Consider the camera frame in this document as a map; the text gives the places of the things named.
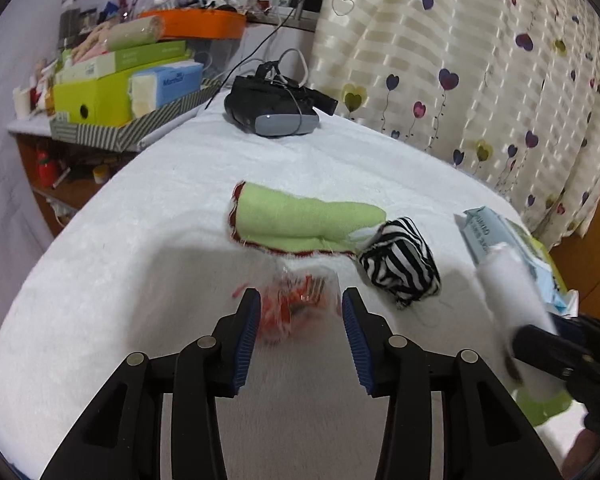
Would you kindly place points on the green file box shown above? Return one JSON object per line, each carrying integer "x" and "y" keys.
{"x": 95, "y": 100}

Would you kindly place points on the heart print curtain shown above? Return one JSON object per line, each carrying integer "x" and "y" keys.
{"x": 470, "y": 70}

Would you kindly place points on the red and white plastic bag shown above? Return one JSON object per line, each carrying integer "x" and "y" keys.
{"x": 290, "y": 305}

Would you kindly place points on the white towel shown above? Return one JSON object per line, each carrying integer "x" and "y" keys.
{"x": 512, "y": 300}

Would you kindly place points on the striped tray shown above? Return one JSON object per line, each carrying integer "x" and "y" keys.
{"x": 130, "y": 130}

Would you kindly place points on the beige paper roll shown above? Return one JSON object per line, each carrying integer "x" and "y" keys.
{"x": 135, "y": 34}

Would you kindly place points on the wooden wardrobe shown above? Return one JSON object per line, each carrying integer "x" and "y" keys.
{"x": 590, "y": 240}

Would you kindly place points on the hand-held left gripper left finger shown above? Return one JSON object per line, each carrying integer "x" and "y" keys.
{"x": 245, "y": 340}

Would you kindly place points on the blue tissue pack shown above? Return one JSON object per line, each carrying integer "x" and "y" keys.
{"x": 167, "y": 85}

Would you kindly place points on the pale blue wet wipes packet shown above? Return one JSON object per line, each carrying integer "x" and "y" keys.
{"x": 485, "y": 232}

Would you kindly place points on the orange box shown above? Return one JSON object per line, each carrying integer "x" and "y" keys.
{"x": 200, "y": 22}

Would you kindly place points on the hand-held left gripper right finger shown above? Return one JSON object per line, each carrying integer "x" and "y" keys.
{"x": 358, "y": 342}

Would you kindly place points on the black and grey headset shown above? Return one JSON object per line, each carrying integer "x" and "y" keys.
{"x": 275, "y": 110}

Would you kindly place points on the black and white striped cloth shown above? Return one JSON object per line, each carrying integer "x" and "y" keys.
{"x": 400, "y": 262}

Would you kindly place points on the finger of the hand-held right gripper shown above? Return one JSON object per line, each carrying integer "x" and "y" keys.
{"x": 572, "y": 327}
{"x": 545, "y": 347}

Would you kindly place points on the green storage box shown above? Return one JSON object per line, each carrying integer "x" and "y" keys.
{"x": 130, "y": 60}

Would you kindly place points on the light green towel roll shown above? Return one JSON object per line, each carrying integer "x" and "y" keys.
{"x": 295, "y": 220}

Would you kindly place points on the wooden shelf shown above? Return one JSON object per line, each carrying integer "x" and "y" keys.
{"x": 65, "y": 175}

